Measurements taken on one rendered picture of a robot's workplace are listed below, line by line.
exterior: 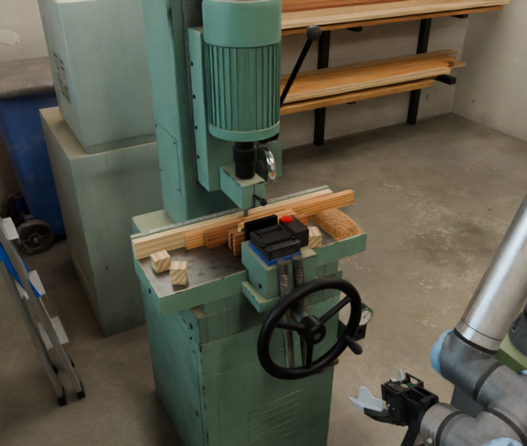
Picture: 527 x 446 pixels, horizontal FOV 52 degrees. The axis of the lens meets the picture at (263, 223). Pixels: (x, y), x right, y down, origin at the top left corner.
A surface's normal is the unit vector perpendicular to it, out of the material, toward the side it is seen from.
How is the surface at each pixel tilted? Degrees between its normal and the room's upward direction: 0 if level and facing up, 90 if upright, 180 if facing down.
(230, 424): 90
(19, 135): 94
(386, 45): 90
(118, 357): 0
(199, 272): 0
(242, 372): 90
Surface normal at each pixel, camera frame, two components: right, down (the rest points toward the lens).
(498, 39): -0.87, 0.25
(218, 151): 0.47, 0.45
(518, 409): -0.15, -0.66
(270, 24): 0.73, 0.35
